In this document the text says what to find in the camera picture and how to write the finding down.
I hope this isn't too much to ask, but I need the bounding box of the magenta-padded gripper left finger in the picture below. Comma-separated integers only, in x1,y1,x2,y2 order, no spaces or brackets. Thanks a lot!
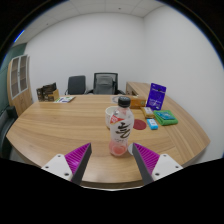
41,142,93,186

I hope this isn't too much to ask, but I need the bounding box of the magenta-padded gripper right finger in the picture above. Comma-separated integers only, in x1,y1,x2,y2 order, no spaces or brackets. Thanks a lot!
131,142,184,186

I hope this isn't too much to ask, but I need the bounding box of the clear bottle with pink drink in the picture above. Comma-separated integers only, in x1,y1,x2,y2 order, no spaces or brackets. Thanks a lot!
108,96,135,157

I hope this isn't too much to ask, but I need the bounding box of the flat round red coaster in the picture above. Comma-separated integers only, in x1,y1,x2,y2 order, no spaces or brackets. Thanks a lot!
132,118,148,131

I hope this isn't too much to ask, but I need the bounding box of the small blue box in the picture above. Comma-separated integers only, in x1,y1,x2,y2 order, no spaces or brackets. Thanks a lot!
146,118,159,131

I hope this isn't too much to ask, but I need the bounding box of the green folded cloth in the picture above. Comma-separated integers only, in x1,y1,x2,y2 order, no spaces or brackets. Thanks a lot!
153,109,179,127

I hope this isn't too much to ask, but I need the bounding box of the teal flat packet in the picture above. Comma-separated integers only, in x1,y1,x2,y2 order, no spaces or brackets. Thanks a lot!
155,111,174,121

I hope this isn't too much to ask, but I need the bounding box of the orange cardboard box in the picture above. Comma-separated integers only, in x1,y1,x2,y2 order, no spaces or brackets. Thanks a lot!
128,95,148,109

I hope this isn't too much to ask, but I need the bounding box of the green and white leaflet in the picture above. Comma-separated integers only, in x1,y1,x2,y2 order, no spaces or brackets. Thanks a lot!
53,95,76,104

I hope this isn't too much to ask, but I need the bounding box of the purple standing package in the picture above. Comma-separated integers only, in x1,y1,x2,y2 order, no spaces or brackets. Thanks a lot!
145,82,167,111

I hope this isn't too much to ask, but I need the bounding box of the brown box with black items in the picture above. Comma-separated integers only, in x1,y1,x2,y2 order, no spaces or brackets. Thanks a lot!
35,82,60,103

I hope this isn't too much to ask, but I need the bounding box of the black office chair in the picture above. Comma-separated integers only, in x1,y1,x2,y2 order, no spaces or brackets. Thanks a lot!
64,75,87,96

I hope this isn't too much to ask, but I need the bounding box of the black armchair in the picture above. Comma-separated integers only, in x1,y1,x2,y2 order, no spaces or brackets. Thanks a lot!
0,105,18,159

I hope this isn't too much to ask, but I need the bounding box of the grey mesh office chair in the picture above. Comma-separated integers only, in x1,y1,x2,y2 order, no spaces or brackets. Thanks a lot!
85,72,126,96

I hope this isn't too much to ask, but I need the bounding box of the wooden glass-door cabinet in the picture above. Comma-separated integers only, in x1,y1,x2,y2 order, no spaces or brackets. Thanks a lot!
6,54,34,117

